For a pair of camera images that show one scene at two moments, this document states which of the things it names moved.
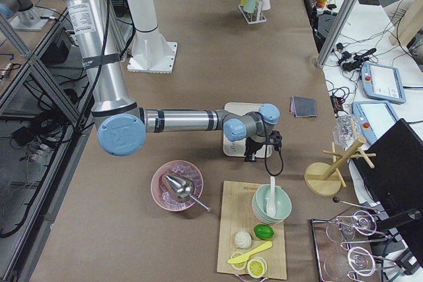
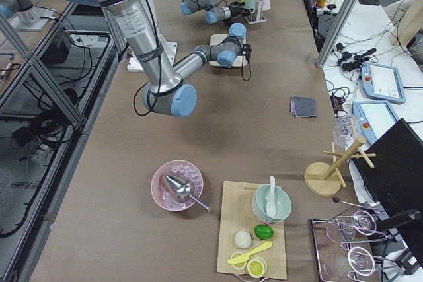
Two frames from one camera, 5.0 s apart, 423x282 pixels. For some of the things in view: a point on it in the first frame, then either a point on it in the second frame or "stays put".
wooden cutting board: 243,237 stays put
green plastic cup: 250,6 stays put
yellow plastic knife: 241,259 stays put
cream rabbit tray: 237,148 -> 239,59
